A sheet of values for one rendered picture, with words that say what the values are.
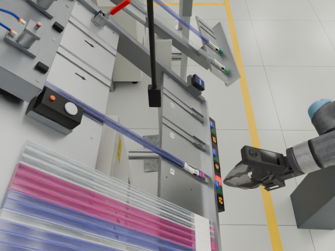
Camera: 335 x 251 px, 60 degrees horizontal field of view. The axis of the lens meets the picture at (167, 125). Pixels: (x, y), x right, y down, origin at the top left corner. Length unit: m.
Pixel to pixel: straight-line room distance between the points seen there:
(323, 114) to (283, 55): 1.63
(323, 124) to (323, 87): 1.46
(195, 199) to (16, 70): 0.52
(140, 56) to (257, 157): 0.44
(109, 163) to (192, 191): 0.35
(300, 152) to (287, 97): 1.42
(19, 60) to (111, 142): 0.61
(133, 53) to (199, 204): 0.46
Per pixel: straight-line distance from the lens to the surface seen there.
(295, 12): 3.04
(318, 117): 0.91
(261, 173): 0.80
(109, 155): 1.03
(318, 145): 0.77
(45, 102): 0.51
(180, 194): 0.73
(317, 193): 1.46
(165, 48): 1.13
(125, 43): 0.86
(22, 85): 0.51
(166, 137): 0.77
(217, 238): 0.79
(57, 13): 0.63
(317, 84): 2.36
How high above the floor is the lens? 1.48
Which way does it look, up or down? 53 degrees down
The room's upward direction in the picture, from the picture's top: straight up
